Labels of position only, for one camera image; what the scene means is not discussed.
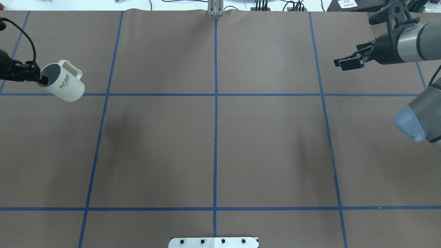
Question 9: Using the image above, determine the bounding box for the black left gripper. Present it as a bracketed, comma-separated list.
[0, 49, 48, 86]

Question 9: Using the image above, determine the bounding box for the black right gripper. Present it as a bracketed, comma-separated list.
[334, 33, 402, 71]

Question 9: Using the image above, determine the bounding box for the white ribbed HOME mug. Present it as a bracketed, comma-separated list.
[39, 60, 85, 102]

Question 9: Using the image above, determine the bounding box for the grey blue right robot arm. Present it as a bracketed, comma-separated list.
[333, 21, 440, 148]

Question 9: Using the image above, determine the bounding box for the black box with label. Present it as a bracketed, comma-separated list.
[325, 0, 394, 12]

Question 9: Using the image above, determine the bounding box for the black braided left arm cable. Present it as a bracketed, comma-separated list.
[0, 17, 38, 66]

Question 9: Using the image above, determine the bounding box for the aluminium frame post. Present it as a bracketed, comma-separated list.
[207, 0, 224, 16]

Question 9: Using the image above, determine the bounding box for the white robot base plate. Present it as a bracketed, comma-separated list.
[168, 237, 260, 248]

